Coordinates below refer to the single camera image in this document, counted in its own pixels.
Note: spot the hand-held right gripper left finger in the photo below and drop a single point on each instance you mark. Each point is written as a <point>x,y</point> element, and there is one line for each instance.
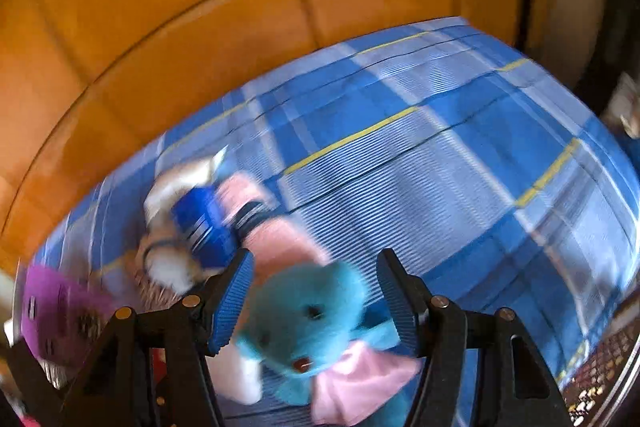
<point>232,302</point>

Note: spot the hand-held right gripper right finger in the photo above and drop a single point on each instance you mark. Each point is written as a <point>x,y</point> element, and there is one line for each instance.
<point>396,297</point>

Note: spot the teal plush bear pink dress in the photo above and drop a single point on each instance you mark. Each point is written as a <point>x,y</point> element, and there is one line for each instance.
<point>305,307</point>

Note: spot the blue packet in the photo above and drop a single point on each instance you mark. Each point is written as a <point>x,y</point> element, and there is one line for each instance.
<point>202,227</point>

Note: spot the white and beige pouch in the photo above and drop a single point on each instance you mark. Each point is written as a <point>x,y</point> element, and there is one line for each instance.
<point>167,268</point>

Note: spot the pink rolled towel dark band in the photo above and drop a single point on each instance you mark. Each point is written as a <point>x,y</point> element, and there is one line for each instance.
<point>295,242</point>

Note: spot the blue plaid bed sheet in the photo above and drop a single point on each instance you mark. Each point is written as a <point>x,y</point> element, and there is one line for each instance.
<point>400,157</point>

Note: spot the purple printed box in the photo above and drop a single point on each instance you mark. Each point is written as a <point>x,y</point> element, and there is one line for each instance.
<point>50,307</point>

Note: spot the dark patterned mat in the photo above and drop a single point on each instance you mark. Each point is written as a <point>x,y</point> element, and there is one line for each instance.
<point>606,357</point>

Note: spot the wooden panelled headboard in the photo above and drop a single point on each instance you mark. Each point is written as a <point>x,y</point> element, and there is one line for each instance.
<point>150,32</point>

